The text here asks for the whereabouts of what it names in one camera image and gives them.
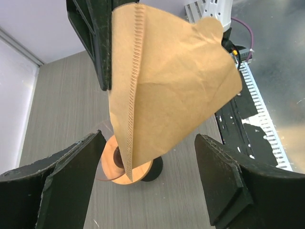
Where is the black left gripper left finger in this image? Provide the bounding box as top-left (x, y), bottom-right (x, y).
top-left (0, 130), bottom-right (106, 229)

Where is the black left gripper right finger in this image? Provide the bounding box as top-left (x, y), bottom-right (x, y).
top-left (194, 134), bottom-right (305, 229)

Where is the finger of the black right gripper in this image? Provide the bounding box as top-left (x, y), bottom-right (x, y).
top-left (66, 0), bottom-right (139, 91)

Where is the brown paper coffee filter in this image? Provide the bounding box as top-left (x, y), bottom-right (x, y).
top-left (109, 3), bottom-right (242, 178)

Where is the pink glass dripper cone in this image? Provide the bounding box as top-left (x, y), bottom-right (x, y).
top-left (95, 120), bottom-right (125, 181)

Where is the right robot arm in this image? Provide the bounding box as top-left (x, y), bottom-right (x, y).
top-left (66, 0), bottom-right (233, 91)

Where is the dark red coffee server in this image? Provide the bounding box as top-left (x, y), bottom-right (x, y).
top-left (112, 147), bottom-right (163, 185)

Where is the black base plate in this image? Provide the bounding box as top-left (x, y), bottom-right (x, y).
top-left (214, 94), bottom-right (279, 167)

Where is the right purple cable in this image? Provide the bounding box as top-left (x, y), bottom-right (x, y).
top-left (231, 16), bottom-right (254, 62)

